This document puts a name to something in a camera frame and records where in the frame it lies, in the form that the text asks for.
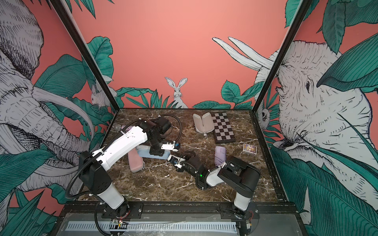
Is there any blue zippered umbrella case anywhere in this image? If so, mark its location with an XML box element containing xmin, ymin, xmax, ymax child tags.
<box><xmin>136</xmin><ymin>145</ymin><xmax>170</xmax><ymax>160</ymax></box>

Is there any pink zippered umbrella case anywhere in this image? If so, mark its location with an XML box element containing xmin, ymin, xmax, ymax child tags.
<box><xmin>128</xmin><ymin>148</ymin><xmax>144</xmax><ymax>173</ymax></box>

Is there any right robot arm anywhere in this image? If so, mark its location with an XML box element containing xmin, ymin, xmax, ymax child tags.
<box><xmin>168</xmin><ymin>152</ymin><xmax>260</xmax><ymax>219</ymax></box>

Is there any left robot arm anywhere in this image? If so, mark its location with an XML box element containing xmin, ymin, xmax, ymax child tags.
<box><xmin>65</xmin><ymin>114</ymin><xmax>179</xmax><ymax>217</ymax></box>

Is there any purple folded umbrella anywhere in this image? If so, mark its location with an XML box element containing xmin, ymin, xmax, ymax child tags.
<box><xmin>214</xmin><ymin>146</ymin><xmax>226</xmax><ymax>167</ymax></box>

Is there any purple zippered umbrella case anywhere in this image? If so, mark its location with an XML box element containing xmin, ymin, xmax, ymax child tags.
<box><xmin>193</xmin><ymin>113</ymin><xmax>214</xmax><ymax>136</ymax></box>

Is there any glittery purple bottle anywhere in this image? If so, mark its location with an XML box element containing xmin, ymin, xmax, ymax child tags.
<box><xmin>112</xmin><ymin>124</ymin><xmax>132</xmax><ymax>132</ymax></box>

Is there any checkered chess board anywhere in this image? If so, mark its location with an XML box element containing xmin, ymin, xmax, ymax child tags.
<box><xmin>211</xmin><ymin>112</ymin><xmax>236</xmax><ymax>144</ymax></box>

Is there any small card box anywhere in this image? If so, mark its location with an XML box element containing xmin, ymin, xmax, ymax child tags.
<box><xmin>243</xmin><ymin>143</ymin><xmax>258</xmax><ymax>155</ymax></box>

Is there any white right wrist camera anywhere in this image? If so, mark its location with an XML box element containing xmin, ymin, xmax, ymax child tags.
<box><xmin>167</xmin><ymin>154</ymin><xmax>185</xmax><ymax>169</ymax></box>

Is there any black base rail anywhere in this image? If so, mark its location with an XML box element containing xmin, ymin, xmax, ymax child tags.
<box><xmin>60</xmin><ymin>201</ymin><xmax>299</xmax><ymax>220</ymax></box>

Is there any left black frame post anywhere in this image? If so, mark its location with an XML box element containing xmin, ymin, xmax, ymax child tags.
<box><xmin>50</xmin><ymin>1</ymin><xmax>120</xmax><ymax>113</ymax></box>

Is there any black frame post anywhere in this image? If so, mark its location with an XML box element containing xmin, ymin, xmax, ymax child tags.
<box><xmin>50</xmin><ymin>1</ymin><xmax>120</xmax><ymax>113</ymax></box>
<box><xmin>252</xmin><ymin>0</ymin><xmax>312</xmax><ymax>114</ymax></box>

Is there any white perforated cable duct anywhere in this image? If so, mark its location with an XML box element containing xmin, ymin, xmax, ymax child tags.
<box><xmin>64</xmin><ymin>221</ymin><xmax>238</xmax><ymax>233</ymax></box>

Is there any right black frame post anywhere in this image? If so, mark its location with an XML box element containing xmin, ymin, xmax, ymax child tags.
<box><xmin>252</xmin><ymin>0</ymin><xmax>312</xmax><ymax>114</ymax></box>

